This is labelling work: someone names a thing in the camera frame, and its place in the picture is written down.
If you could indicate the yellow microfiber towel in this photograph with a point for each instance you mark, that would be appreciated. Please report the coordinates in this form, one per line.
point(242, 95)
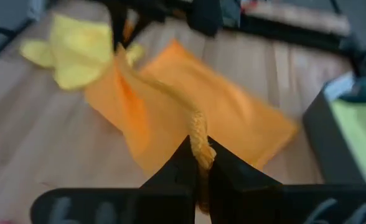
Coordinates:
point(77, 53)

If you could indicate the blue-grey plastic bin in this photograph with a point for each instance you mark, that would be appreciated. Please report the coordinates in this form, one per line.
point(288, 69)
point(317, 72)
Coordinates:
point(323, 140)

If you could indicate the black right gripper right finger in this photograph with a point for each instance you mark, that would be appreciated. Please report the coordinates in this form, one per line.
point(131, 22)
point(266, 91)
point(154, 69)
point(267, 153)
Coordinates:
point(239, 186)

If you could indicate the orange microfiber towel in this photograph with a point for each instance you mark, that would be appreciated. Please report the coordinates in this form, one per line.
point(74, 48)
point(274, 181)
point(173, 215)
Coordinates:
point(201, 99)

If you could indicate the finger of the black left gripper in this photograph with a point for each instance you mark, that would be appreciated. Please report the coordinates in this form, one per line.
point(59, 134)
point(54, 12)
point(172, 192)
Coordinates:
point(117, 28)
point(141, 29)

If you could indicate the lime green microfiber towel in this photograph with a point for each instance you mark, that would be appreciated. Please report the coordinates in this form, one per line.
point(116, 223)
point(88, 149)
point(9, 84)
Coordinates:
point(360, 140)

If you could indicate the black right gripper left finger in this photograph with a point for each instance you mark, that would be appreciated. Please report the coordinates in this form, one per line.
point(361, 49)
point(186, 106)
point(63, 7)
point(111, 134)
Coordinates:
point(170, 186)

